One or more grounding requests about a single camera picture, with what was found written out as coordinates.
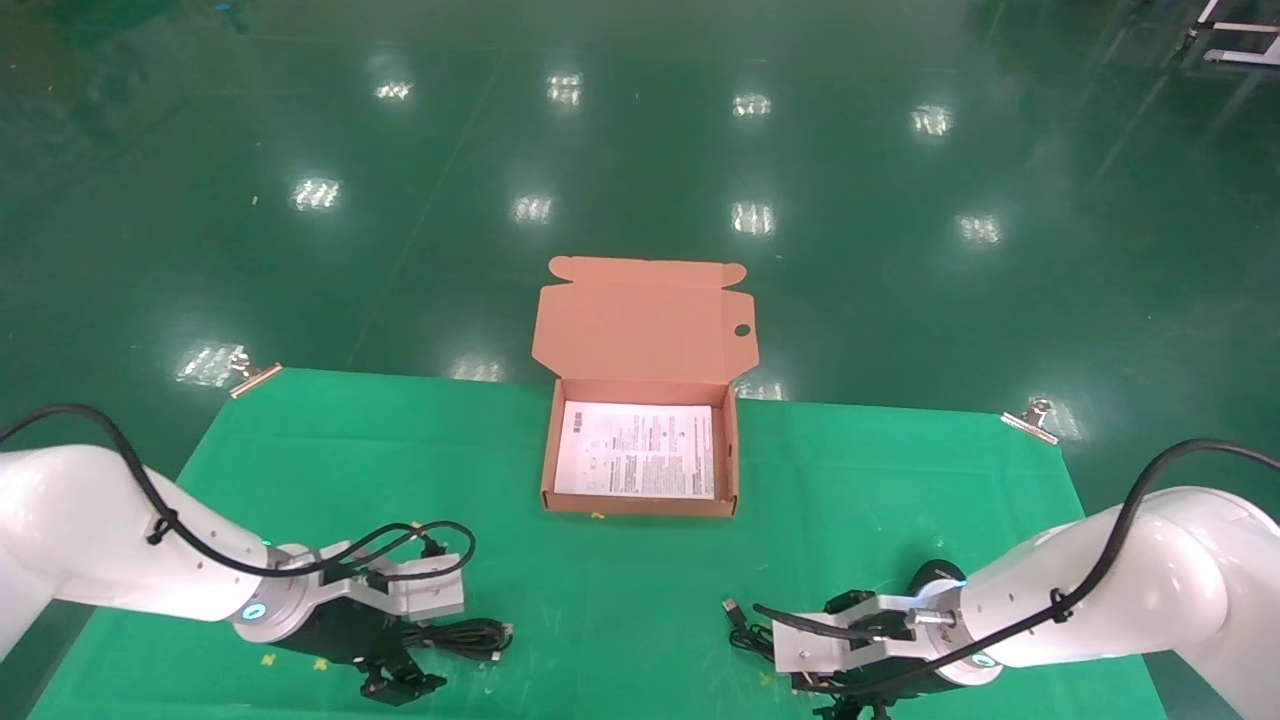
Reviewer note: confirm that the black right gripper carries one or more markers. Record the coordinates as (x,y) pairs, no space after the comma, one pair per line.
(890,680)

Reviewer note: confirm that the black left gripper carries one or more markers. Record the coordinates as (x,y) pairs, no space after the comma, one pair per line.
(350,635)

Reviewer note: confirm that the orange cardboard box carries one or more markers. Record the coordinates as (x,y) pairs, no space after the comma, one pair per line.
(640,330)

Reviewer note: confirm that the green table mat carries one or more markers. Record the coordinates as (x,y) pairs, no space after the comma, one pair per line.
(620,600)

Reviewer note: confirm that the white printed leaflet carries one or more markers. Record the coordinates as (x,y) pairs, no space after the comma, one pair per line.
(635,450)

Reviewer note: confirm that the metal binder clip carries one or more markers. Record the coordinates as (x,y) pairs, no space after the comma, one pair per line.
(1030,425)
(255,378)

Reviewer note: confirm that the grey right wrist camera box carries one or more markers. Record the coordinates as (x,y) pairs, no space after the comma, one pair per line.
(810,645)

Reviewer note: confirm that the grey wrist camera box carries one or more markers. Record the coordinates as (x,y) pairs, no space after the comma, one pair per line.
(810,645)
(430,595)

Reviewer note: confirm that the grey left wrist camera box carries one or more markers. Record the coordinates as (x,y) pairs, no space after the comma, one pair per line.
(430,595)

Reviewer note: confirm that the metal frame in background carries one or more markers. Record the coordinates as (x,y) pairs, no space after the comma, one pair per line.
(1245,58)

